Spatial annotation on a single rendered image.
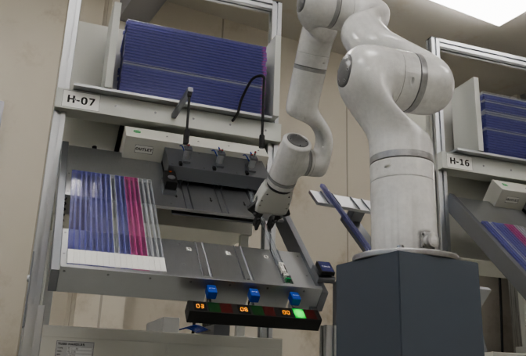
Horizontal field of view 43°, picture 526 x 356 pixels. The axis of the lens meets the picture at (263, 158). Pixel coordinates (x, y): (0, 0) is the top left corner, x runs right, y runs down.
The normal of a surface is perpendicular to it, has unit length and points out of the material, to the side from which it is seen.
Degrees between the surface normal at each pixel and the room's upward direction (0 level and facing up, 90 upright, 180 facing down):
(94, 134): 90
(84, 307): 90
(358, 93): 128
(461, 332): 90
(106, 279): 133
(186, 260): 43
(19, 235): 90
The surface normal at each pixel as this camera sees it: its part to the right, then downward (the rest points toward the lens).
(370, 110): -0.66, 0.39
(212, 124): 0.34, -0.29
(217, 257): 0.25, -0.89
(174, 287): 0.22, 0.43
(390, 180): -0.49, -0.29
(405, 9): -0.04, 0.94
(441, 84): 0.40, 0.07
